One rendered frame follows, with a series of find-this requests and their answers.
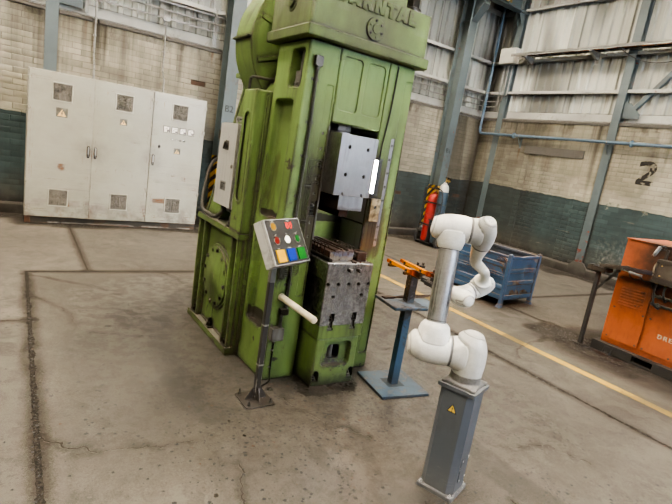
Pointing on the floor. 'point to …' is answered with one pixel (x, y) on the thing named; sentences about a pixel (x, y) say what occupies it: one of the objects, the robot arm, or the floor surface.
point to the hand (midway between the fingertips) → (428, 280)
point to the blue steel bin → (503, 272)
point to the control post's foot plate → (254, 399)
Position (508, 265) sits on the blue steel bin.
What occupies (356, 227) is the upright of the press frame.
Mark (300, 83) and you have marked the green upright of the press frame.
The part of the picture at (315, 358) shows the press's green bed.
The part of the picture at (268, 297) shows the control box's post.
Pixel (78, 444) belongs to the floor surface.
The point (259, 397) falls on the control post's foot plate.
